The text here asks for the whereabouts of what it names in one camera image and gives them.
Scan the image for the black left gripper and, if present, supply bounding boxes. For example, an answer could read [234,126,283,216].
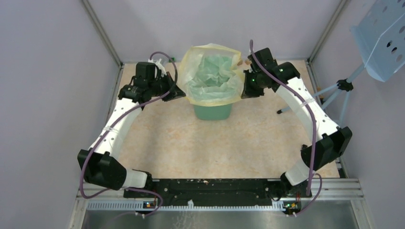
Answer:
[148,71,186,102]

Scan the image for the green plastic trash bin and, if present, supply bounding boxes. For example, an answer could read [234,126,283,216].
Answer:
[189,56,234,121]

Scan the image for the translucent yellow trash bag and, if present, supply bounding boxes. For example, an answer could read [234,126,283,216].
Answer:
[177,43,245,107]

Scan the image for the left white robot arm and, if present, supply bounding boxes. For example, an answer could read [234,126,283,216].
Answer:
[77,60,185,197]

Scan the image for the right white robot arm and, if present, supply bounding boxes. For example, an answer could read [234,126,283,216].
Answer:
[241,48,352,197]

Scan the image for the light blue tripod stand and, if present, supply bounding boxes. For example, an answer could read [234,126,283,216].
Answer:
[277,63,366,127]

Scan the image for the perforated light blue tray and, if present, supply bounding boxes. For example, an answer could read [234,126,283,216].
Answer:
[351,0,405,82]

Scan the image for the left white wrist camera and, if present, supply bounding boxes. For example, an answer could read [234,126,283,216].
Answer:
[148,59,167,77]

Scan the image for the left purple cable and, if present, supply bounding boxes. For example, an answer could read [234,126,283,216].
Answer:
[79,51,179,219]

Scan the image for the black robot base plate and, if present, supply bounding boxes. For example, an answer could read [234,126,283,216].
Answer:
[123,178,312,208]

